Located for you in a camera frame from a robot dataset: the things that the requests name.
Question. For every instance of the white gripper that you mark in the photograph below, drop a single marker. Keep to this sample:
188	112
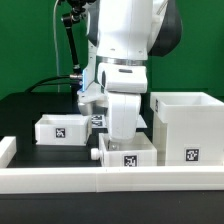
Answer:
122	86

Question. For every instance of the white front drawer tray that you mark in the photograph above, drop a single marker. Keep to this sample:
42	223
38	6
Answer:
139	152

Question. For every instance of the white drawer tray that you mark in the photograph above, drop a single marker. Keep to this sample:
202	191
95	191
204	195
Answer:
139	152
71	130

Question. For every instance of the white drawer cabinet box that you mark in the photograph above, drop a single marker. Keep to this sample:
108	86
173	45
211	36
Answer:
188	129

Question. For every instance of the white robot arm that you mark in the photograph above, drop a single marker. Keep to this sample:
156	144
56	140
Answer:
122	35

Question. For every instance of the white marker tag sheet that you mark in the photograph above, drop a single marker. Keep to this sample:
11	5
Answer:
98	121

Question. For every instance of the white front fence bar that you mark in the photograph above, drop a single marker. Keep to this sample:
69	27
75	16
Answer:
110	179

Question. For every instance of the white fence bar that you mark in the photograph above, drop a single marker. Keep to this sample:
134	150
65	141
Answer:
7	150
110	179

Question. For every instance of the white left fence bar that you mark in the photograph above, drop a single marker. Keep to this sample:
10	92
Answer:
7	150

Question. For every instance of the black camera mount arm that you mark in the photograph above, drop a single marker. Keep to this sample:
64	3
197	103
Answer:
68	20

